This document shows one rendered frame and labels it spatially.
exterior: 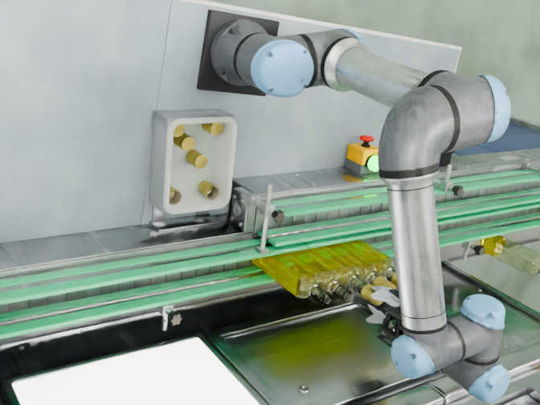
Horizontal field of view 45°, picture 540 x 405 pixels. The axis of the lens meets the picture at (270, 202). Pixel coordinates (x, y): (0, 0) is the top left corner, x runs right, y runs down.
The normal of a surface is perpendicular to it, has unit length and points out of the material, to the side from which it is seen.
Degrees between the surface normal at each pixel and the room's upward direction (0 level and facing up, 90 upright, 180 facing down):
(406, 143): 58
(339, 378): 91
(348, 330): 90
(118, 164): 0
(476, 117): 14
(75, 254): 90
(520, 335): 90
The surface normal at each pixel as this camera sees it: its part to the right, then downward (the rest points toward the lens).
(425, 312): -0.10, 0.22
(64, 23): 0.55, 0.35
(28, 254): 0.11, -0.93
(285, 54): 0.36, 0.38
